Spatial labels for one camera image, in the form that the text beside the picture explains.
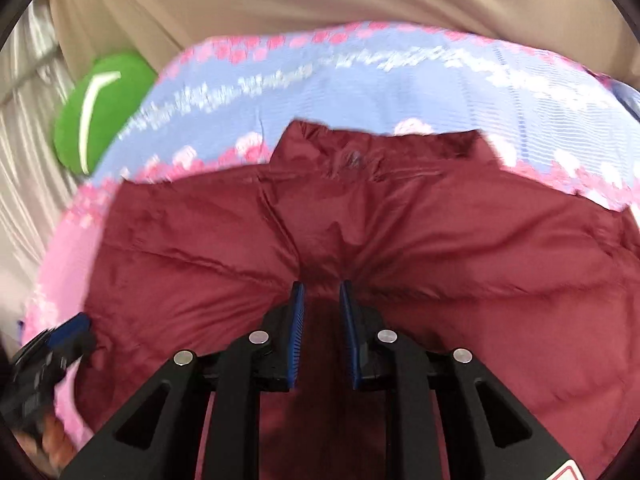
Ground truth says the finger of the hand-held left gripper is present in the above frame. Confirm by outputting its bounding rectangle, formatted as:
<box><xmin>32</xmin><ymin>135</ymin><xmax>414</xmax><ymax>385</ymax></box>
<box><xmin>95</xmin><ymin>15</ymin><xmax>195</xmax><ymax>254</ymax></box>
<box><xmin>47</xmin><ymin>311</ymin><xmax>97</xmax><ymax>361</ymax></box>

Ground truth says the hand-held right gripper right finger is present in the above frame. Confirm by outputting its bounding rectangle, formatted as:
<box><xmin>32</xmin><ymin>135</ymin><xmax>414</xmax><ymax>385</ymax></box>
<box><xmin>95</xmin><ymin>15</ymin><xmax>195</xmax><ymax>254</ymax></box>
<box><xmin>339</xmin><ymin>280</ymin><xmax>596</xmax><ymax>480</ymax></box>

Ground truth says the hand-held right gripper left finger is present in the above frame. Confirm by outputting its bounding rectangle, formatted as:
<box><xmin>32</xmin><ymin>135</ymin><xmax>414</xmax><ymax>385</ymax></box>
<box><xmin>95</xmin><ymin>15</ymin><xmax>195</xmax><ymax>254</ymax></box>
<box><xmin>60</xmin><ymin>281</ymin><xmax>306</xmax><ymax>480</ymax></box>

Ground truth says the maroon puffer jacket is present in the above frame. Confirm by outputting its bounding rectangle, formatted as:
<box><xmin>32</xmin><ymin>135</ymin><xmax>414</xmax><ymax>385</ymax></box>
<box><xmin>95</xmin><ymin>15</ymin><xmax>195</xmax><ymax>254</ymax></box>
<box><xmin>75</xmin><ymin>119</ymin><xmax>640</xmax><ymax>480</ymax></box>

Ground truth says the person's left hand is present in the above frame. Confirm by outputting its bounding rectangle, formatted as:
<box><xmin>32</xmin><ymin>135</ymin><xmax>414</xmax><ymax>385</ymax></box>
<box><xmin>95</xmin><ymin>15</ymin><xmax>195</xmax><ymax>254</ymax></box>
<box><xmin>30</xmin><ymin>412</ymin><xmax>78</xmax><ymax>466</ymax></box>

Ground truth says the silver satin curtain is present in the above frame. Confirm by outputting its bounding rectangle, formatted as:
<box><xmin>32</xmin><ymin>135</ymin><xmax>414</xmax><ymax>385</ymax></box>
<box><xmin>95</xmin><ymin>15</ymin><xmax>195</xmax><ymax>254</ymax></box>
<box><xmin>0</xmin><ymin>0</ymin><xmax>83</xmax><ymax>341</ymax></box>

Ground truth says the green plush pillow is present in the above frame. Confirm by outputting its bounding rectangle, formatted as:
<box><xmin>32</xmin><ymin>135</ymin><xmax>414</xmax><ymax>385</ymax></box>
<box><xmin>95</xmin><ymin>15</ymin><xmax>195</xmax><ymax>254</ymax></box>
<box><xmin>52</xmin><ymin>51</ymin><xmax>160</xmax><ymax>177</ymax></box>

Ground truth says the pink floral bedsheet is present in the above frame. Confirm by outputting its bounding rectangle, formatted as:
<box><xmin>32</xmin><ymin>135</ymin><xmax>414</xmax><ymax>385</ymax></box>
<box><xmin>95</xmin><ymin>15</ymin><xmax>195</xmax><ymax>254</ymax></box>
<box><xmin>19</xmin><ymin>20</ymin><xmax>640</xmax><ymax>451</ymax></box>

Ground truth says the beige cloth backdrop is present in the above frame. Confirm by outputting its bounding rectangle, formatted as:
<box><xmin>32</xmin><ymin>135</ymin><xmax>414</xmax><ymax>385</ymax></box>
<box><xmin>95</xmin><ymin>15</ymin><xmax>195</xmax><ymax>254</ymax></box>
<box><xmin>46</xmin><ymin>0</ymin><xmax>623</xmax><ymax>86</ymax></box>

